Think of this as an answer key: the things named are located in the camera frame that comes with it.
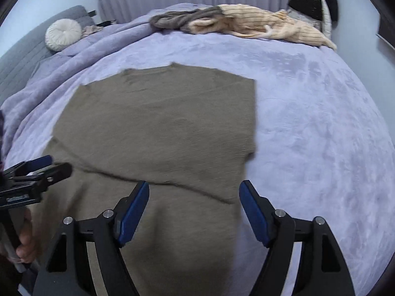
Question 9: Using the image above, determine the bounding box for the olive brown knit sweater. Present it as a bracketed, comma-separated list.
[32, 63, 256, 295]

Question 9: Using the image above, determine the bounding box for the person's left hand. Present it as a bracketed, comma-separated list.
[15, 208, 39, 264]

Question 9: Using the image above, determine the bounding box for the grey quilted headboard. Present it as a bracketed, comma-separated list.
[0, 5, 94, 102]

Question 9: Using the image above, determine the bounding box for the lavender plush bed blanket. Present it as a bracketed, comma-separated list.
[1, 15, 394, 295]

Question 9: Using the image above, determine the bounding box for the round white pleated cushion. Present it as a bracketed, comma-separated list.
[45, 19, 82, 52]

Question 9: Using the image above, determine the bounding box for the beige patterned cloth by pillow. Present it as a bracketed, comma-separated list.
[81, 25, 103, 38]

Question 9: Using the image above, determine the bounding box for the grey-brown fuzzy garment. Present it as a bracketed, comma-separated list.
[149, 6, 223, 33]

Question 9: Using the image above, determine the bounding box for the cream striped knit garment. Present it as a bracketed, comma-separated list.
[187, 4, 337, 50]

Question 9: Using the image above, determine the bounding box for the white puffer jacket black panel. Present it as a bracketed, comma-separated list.
[287, 0, 332, 39]

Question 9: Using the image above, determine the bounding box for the dark wall-mounted screen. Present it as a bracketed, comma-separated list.
[377, 16, 395, 49]

